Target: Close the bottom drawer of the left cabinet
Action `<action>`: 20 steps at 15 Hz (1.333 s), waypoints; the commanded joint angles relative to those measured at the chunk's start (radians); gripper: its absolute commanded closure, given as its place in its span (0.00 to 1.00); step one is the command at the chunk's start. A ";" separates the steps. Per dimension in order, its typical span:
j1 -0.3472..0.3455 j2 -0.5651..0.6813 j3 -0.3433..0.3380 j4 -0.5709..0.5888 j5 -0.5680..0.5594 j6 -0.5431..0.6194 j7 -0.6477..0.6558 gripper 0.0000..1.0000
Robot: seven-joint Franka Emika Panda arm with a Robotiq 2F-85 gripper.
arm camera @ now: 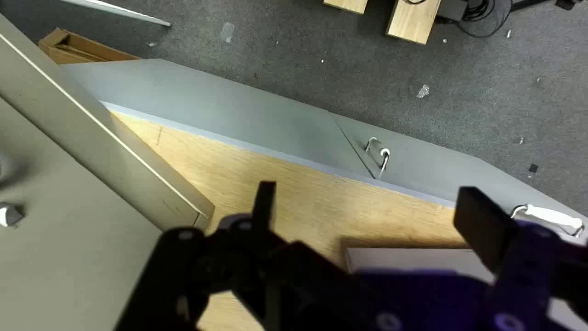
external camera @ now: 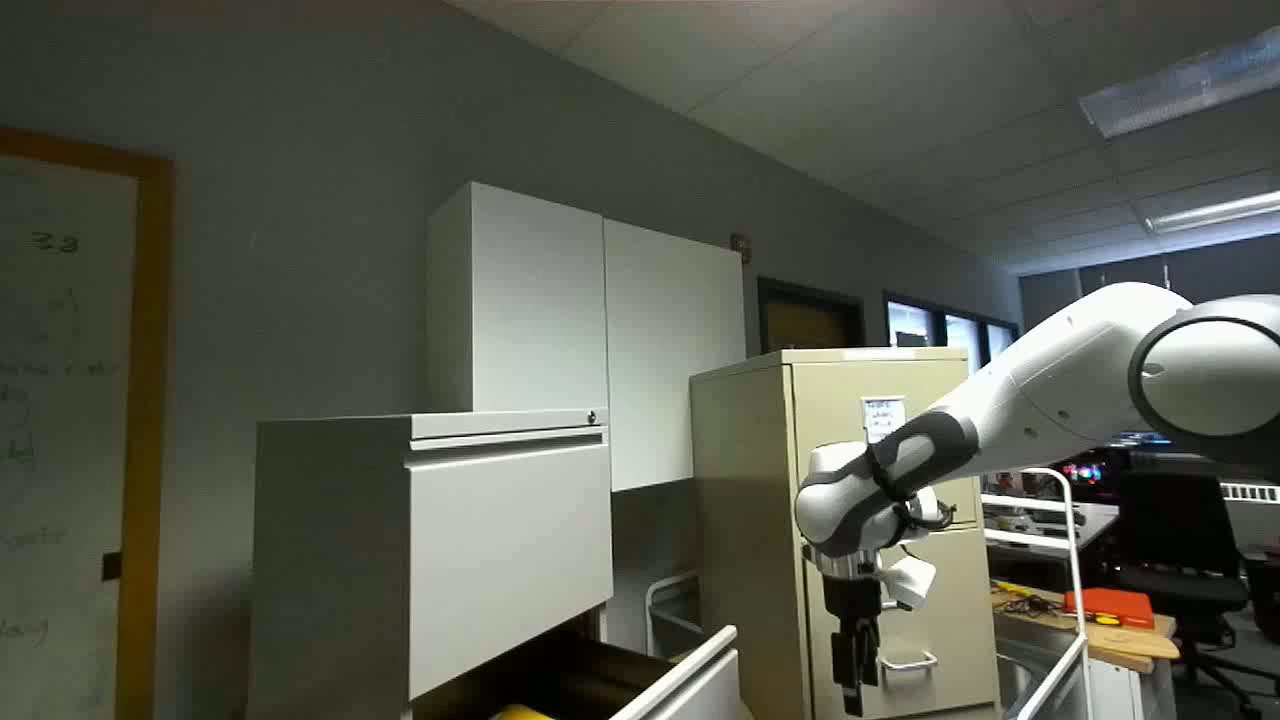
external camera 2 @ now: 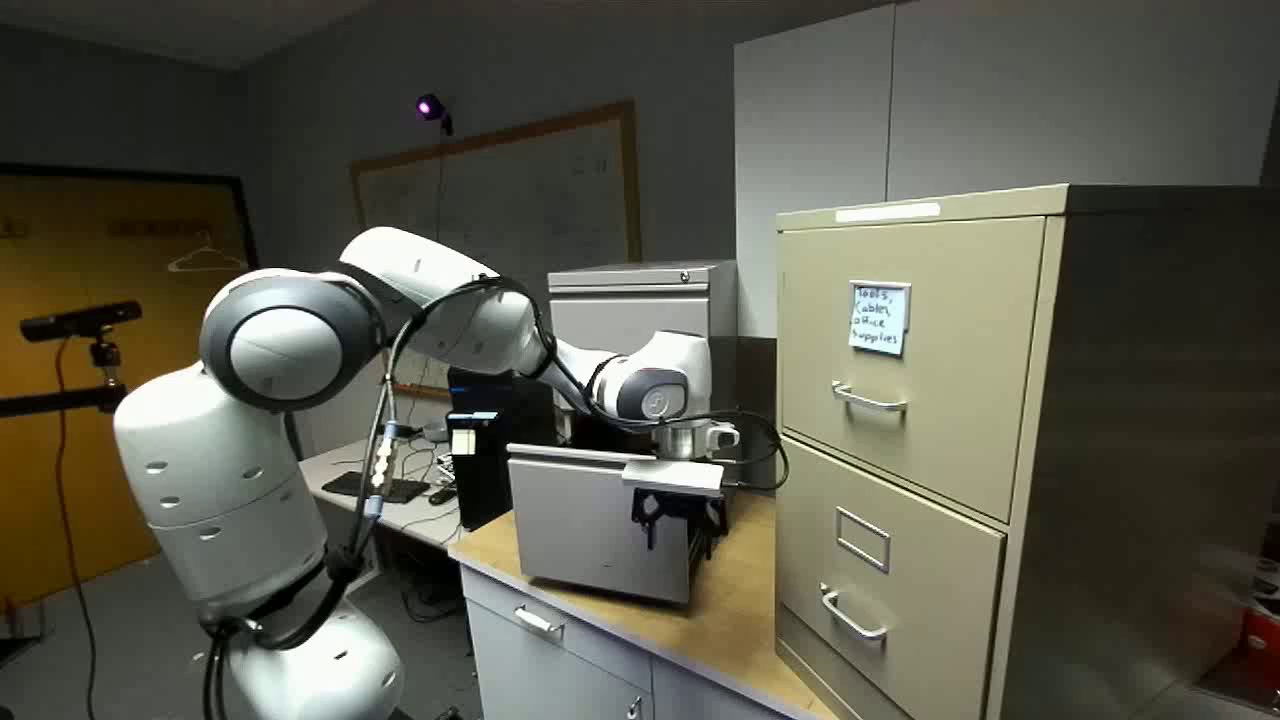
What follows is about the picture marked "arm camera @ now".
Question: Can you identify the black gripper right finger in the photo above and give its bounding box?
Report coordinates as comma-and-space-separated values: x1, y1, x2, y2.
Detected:
454, 185, 519, 274

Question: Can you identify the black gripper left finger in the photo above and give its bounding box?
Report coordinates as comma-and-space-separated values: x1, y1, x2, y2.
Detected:
250, 182, 276, 242

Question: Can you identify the grey cabinet bottom drawer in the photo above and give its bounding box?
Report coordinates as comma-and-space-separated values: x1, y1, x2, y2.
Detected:
67, 58, 588, 244

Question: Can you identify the grey left filing cabinet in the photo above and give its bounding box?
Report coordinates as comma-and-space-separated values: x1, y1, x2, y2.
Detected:
0, 16, 214, 331

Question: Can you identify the wooden table leg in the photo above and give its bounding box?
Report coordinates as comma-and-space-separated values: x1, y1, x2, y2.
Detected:
386, 0, 442, 44
324, 0, 368, 14

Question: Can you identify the open wooden box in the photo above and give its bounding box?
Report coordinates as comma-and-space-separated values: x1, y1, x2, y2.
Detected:
39, 27, 135, 64

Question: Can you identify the grey metal bar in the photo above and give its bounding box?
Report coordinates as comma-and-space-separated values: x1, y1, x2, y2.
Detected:
61, 0, 173, 27

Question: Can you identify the silver drawer handle right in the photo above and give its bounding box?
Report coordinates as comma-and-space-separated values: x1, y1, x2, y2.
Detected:
511, 204, 585, 237

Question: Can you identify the silver drawer handle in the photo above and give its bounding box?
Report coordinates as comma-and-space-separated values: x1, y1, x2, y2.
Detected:
511, 204, 585, 237
364, 136, 392, 178

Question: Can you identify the black cable coil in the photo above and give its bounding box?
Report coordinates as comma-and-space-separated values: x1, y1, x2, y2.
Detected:
456, 0, 515, 40

